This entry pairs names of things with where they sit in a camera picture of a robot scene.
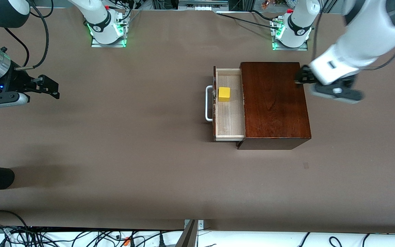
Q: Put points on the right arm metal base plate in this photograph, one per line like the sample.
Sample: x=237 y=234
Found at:
x=108 y=45

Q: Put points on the yellow cube block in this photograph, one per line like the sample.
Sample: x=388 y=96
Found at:
x=224 y=95

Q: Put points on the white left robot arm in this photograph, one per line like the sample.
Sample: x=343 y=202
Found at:
x=372 y=34

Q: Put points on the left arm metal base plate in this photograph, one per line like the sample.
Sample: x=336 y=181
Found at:
x=291 y=49

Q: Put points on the grey metal bracket beam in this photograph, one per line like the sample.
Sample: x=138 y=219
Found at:
x=189 y=236

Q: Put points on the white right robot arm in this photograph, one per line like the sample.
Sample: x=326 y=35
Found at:
x=98 y=17

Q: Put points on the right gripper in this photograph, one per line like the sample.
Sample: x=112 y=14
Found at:
x=15 y=83

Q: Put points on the white power strip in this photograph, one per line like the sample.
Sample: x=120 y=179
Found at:
x=202 y=7

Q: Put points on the dark brown wooden cabinet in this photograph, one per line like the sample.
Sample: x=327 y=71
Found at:
x=279 y=109

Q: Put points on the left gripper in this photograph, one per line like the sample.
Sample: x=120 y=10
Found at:
x=302 y=76

